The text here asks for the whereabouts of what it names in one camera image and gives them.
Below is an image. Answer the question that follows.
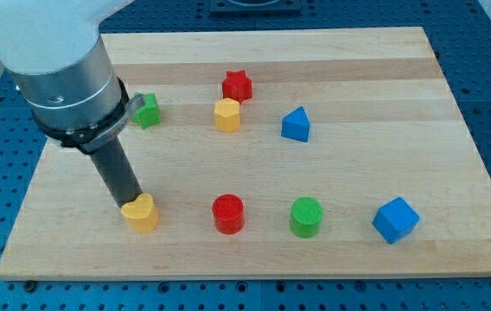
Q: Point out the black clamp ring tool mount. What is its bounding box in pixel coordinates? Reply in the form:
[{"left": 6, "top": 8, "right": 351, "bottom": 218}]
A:
[{"left": 32, "top": 78, "right": 146, "bottom": 154}]

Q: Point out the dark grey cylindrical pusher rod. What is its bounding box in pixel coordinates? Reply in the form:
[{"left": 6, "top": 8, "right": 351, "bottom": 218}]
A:
[{"left": 90, "top": 138, "right": 143, "bottom": 208}]

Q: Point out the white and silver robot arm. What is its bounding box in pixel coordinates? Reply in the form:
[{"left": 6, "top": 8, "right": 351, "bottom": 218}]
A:
[{"left": 0, "top": 0, "right": 145, "bottom": 206}]

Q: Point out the green star block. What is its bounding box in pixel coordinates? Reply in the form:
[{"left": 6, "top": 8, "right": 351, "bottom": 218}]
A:
[{"left": 132, "top": 93, "right": 162, "bottom": 130}]

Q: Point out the red star block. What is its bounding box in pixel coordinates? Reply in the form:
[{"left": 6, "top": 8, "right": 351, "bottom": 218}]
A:
[{"left": 221, "top": 70, "right": 252, "bottom": 104}]

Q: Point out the yellow heart block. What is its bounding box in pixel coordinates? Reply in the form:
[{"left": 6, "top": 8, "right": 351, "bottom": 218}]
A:
[{"left": 121, "top": 193, "right": 159, "bottom": 232}]

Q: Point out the yellow hexagon block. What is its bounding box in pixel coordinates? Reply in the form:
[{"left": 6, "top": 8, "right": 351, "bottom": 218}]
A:
[{"left": 214, "top": 98, "right": 240, "bottom": 132}]

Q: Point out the red cylinder block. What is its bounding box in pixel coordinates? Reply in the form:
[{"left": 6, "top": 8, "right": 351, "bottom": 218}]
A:
[{"left": 212, "top": 194, "right": 245, "bottom": 235}]

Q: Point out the dark square mounting plate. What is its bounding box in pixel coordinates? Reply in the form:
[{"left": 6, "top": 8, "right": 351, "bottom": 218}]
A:
[{"left": 207, "top": 0, "right": 303, "bottom": 15}]

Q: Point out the blue triangle block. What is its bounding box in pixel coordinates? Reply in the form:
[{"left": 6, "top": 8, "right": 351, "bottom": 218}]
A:
[{"left": 281, "top": 106, "right": 310, "bottom": 143}]

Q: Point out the green cylinder block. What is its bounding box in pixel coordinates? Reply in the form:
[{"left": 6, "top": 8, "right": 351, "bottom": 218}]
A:
[{"left": 289, "top": 197, "right": 323, "bottom": 238}]

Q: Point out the light wooden board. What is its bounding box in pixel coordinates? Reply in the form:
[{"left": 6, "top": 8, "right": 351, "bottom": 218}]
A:
[{"left": 0, "top": 27, "right": 491, "bottom": 281}]

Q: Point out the blue cube block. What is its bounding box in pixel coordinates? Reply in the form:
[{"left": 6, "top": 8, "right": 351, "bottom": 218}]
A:
[{"left": 372, "top": 197, "right": 420, "bottom": 244}]

